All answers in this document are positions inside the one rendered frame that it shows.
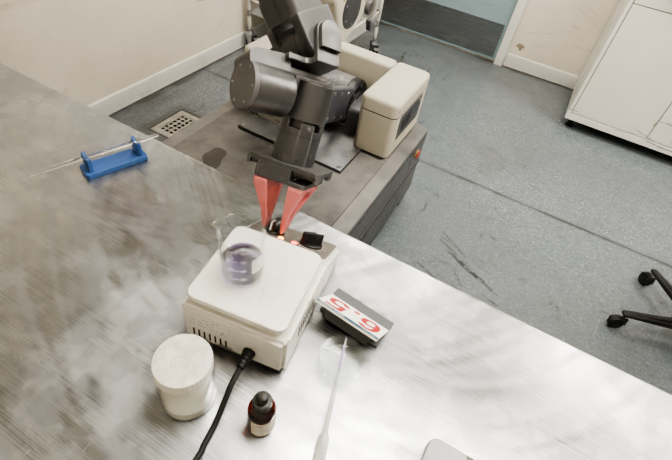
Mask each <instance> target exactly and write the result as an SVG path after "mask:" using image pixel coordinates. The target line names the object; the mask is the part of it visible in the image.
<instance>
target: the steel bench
mask: <svg viewBox="0 0 672 460"><path fill-rule="evenodd" d="M131 136H134V137H135V138H136V139H140V138H143V137H146V136H147V135H145V134H143V133H141V132H139V131H137V130H135V129H133V128H131V127H129V126H127V125H125V124H123V123H121V122H119V121H117V120H115V119H113V118H111V117H109V116H107V115H105V114H103V113H100V112H98V111H96V110H94V109H92V108H90V107H88V106H86V105H84V104H82V103H80V102H78V101H76V100H74V99H72V98H70V97H68V96H66V95H64V94H62V93H60V92H58V91H56V90H54V89H52V88H50V87H48V86H46V85H44V84H42V83H40V82H38V81H36V80H34V79H32V78H30V77H28V76H26V75H24V74H22V73H20V72H18V71H16V70H14V69H11V68H9V67H7V66H5V65H3V64H1V63H0V460H192V459H193V458H194V456H195V455H196V453H197V452H198V450H199V447H200V445H201V443H202V441H203V439H204V438H205V436H206V434H207V432H208V430H209V428H210V426H211V424H212V422H213V420H214V418H215V415H216V413H217V411H218V408H219V406H220V403H221V401H222V398H223V395H224V393H225V391H226V388H227V386H228V384H229V382H230V380H231V378H232V376H233V374H234V372H235V371H236V369H237V364H238V361H239V360H240V357H241V356H240V355H237V354H235V353H233V352H230V351H228V350H225V349H223V348H221V347H218V346H216V345H214V344H211V343H209V342H208V343H209V345H210V346H211V349H212V352H213V358H214V363H215V372H216V382H217V396H216V400H215V402H214V404H213V406H212V407H211V409H210V410H209V411H208V412H207V413H206V414H205V415H203V416H202V417H200V418H198V419H196V420H193V421H188V422H181V421H176V420H173V419H171V418H170V417H169V416H167V415H166V413H165V412H164V411H163V409H162V406H161V403H160V400H159V397H158V394H157V391H156V387H155V384H154V381H153V376H152V372H151V360H152V357H153V355H154V352H155V351H156V349H157V348H158V347H159V346H160V345H161V344H162V343H163V342H164V341H166V340H167V339H169V338H171V337H174V336H176V335H180V334H189V333H188V332H187V328H186V324H185V319H184V313H183V307H182V302H183V300H184V299H185V298H186V296H187V295H188V288H189V286H190V285H191V284H192V282H193V281H194V280H195V279H196V277H197V276H198V275H199V273H200V272H201V271H202V269H203V268H204V267H205V266H206V264H207V263H208V262H209V260H210V259H211V258H212V257H213V255H214V254H215V253H216V251H217V250H218V242H217V236H216V234H215V233H214V232H213V230H212V228H211V223H212V222H213V221H214V220H215V219H218V218H221V217H225V216H228V215H230V214H233V213H238V212H246V213H252V214H255V215H257V216H259V217H260V218H261V208H260V203H259V199H258V196H257V192H256V189H254V188H252V187H250V186H248V185H246V184H244V183H242V182H240V181H238V180H236V179H234V178H232V177H230V176H228V175H226V174H224V173H222V172H220V171H218V170H216V169H214V168H212V167H210V166H208V165H206V164H204V163H202V162H200V161H198V160H196V159H194V158H192V157H189V156H187V155H185V154H183V153H181V152H179V151H177V150H175V149H173V148H171V147H169V146H167V145H165V144H163V143H161V142H159V141H157V140H155V139H153V138H152V139H149V140H146V141H142V142H140V144H141V149H142V150H143V151H144V152H145V153H146V154H147V156H148V160H147V161H144V162H141V163H138V164H136V165H133V166H130V167H127V168H124V169H121V170H118V171H115V172H112V173H109V174H106V175H103V176H100V177H98V178H95V179H92V180H88V179H87V178H86V177H85V175H84V174H83V173H82V171H81V170H80V164H83V160H82V161H79V162H76V163H73V164H70V165H67V166H63V167H60V168H57V169H54V170H51V171H48V172H44V173H41V174H38V175H35V176H30V175H29V173H31V172H34V171H37V170H40V169H43V168H47V167H50V166H53V165H56V164H59V163H63V162H66V161H69V160H72V159H75V158H79V157H81V153H80V152H82V151H84V152H85V153H86V155H88V154H92V153H95V152H98V151H101V150H104V149H108V148H111V147H114V146H117V145H120V144H124V143H127V142H130V141H131V138H130V137H131ZM288 228H290V229H293V230H295V231H298V232H301V233H303V232H304V231H308V232H316V233H323V234H325V237H324V240H323V241H326V242H328V243H331V244H334V245H337V246H338V248H339V249H340V250H341V252H340V256H339V258H338V260H337V262H336V264H335V266H334V268H333V270H332V272H331V274H330V276H329V278H328V281H327V283H326V285H325V287H324V289H323V291H322V293H321V295H320V297H319V298H321V297H324V296H327V295H331V294H333V293H334V292H335V291H336V290H337V288H340V289H342V290H343V291H345V292H346V293H348V294H349V295H351V296H352V297H354V298H356V299H357V300H359V301H360V302H362V303H363V304H365V305H367V306H368V307H370V308H371V309H373V310H374V311H376V312H377V313H379V314H381V315H382V316H384V317H385V318H387V319H388V320H390V321H392V322H393V323H394V324H393V326H392V327H391V328H390V330H389V331H388V333H387V334H386V336H385V337H384V338H383V340H382V341H381V343H380V344H379V346H378V347H377V348H375V347H374V346H372V345H371V344H369V343H367V344H366V345H364V344H362V343H361V342H359V341H358V340H356V339H355V338H353V337H352V336H350V335H349V334H347V333H346V332H344V331H343V330H341V329H340V328H339V327H337V326H336V325H334V324H333V323H331V322H330V321H328V320H327V319H325V318H324V315H325V313H323V312H322V311H320V308H321V307H322V306H321V305H320V304H318V303H316V305H315V307H314V309H313V311H312V314H311V316H310V318H309V320H308V322H307V324H306V326H305V328H304V330H303V332H302V334H301V336H300V338H299V340H298V342H297V344H296V347H295V349H294V351H293V353H292V355H291V357H290V359H289V361H288V363H287V365H286V367H285V369H283V371H282V372H281V373H280V372H278V371H275V370H273V369H270V368H268V367H266V366H263V365H261V364H259V363H256V362H254V361H250V363H249V364H248V365H247V367H245V369H244V370H242V372H241V374H240V375H239V377H238V379H237V381H236V383H235V385H234V387H233V389H232V392H231V394H230V397H229V399H228V402H227V404H226V407H225V409H224V412H223V414H222V417H221V419H220V421H219V424H218V426H217V428H216V430H215V432H214V434H213V436H212V438H211V439H210V441H209V443H208V445H207V447H206V450H205V452H204V454H203V455H202V457H201V459H200V460H312V458H313V454H314V449H315V445H316V442H317V438H318V436H319V434H320V433H321V432H322V429H323V426H324V421H325V417H326V413H327V409H328V405H329V401H330V397H331V393H332V389H333V386H334V384H333V383H331V382H329V381H328V380H326V379H325V378H324V377H323V376H322V374H321V373H320V371H319V368H318V356H319V351H320V347H321V345H322V344H323V342H324V341H325V340H326V339H328V338H329V337H332V336H335V335H346V336H349V337H351V338H353V339H355V340H356V341H357V342H358V343H359V344H360V345H361V346H362V348H363V350H364V354H365V362H364V366H363V368H362V371H361V374H360V375H359V377H358V378H357V379H356V380H355V381H353V382H352V383H350V384H346V385H337V392H336V397H335V402H334V406H333V411H332V416H331V420H330V425H329V430H328V435H329V444H328V450H327V454H326V459H325V460H421V459H422V456H423V453H424V451H425V448H426V445H427V443H428V442H429V441H430V440H432V439H440V440H442V441H444V442H446V443H447V444H449V445H451V446H452V447H454V448H456V449H457V450H459V451H461V452H462V453H464V454H466V455H468V456H469V457H471V458H473V459H474V460H672V395H671V394H669V393H667V392H665V391H663V390H661V389H659V388H657V387H655V386H653V385H651V384H649V383H647V382H645V381H643V380H641V379H639V378H637V377H635V376H632V375H630V374H628V373H626V372H624V371H622V370H620V369H618V368H616V367H614V366H612V365H610V364H608V363H606V362H604V361H602V360H600V359H598V358H596V357H594V356H592V355H590V354H588V353H586V352H584V351H582V350H580V349H578V348H576V347H574V346H572V345H570V344H568V343H566V342H564V341H562V340H560V339H558V338H556V337H554V336H552V335H550V334H548V333H546V332H543V331H541V330H539V329H537V328H535V327H533V326H531V325H529V324H527V323H525V322H523V321H521V320H519V319H517V318H515V317H513V316H511V315H509V314H507V313H505V312H503V311H501V310H499V309H497V308H495V307H493V306H491V305H489V304H487V303H485V302H483V301H481V300H479V299H477V298H475V297H473V296H471V295H469V294H467V293H465V292H463V291H461V290H459V289H457V288H454V287H452V286H450V285H448V284H446V283H444V282H442V281H440V280H438V279H436V278H434V277H432V276H430V275H428V274H426V273H424V272H422V271H420V270H418V269H416V268H414V267H412V266H410V265H408V264H406V263H404V262H402V261H400V260H398V259H396V258H394V257H392V256H390V255H388V254H386V253H384V252H382V251H380V250H378V249H376V248H374V247H372V246H370V245H368V244H365V243H363V242H361V241H359V240H357V239H355V238H353V237H351V236H349V235H347V234H345V233H343V232H341V231H339V230H337V229H335V228H333V227H331V226H329V225H327V224H325V223H323V222H321V221H319V220H317V219H315V218H313V217H311V216H309V215H307V214H305V213H303V212H301V211H298V212H297V213H296V215H295V217H294V218H293V220H292V222H291V224H290V225H289V227H288ZM263 390H264V391H268V392H269V393H270V394H271V396H272V398H273V399H274V400H275V403H276V407H277V412H276V422H275V427H274V429H273V431H272V432H271V433H270V434H269V435H268V436H266V437H261V438H259V437H255V436H253V435H252V434H251V433H250V432H249V430H248V427H247V407H248V404H249V402H250V400H251V399H252V398H253V396H254V395H255V394H256V393H257V392H259V391H263Z"/></svg>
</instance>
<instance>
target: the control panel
mask: <svg viewBox="0 0 672 460"><path fill-rule="evenodd" d="M302 234H303V233H301V232H298V231H295V230H293V229H290V228H288V229H287V230H286V232H285V235H283V236H281V237H283V238H284V239H279V238H278V237H279V236H276V235H272V234H269V233H268V234H267V235H269V236H271V237H274V238H277V239H279V240H282V241H285V242H288V243H290V244H293V243H291V242H292V241H295V242H297V244H293V245H296V246H298V247H301V248H304V249H306V250H309V251H312V252H315V253H317V254H318V255H319V256H320V257H321V259H324V260H325V259H326V258H327V257H328V256H329V255H330V253H331V252H332V251H333V250H334V249H335V248H336V247H337V245H334V244H331V243H328V242H326V241H323V243H322V249H320V250H314V249H310V248H307V247H305V246H303V245H301V244H300V239H301V238H302Z"/></svg>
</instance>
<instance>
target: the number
mask: <svg viewBox="0 0 672 460"><path fill-rule="evenodd" d="M321 300H322V301H324V302H325V303H327V304H328V305H330V306H331V307H333V308H334V309H336V310H337V311H339V312H340V313H342V314H343V315H345V316H346V317H348V318H349V319H351V320H352V321H354V322H355V323H357V324H358V325H360V326H361V327H363V328H364V329H366V330H367V331H369V332H370V333H372V334H374V335H375V336H379V335H380V334H381V333H383V332H384V331H385V329H384V328H382V327H380V326H379V325H377V324H376V323H374V322H373V321H371V320H370V319H368V318H367V317H365V316H364V315H362V314H361V313H359V312H357V311H356V310H354V309H353V308H351V307H350V306H348V305H347V304H345V303H344V302H342V301H341V300H339V299H337V298H336V297H334V296H333V295H332V296H329V297H326V298H323V299H321Z"/></svg>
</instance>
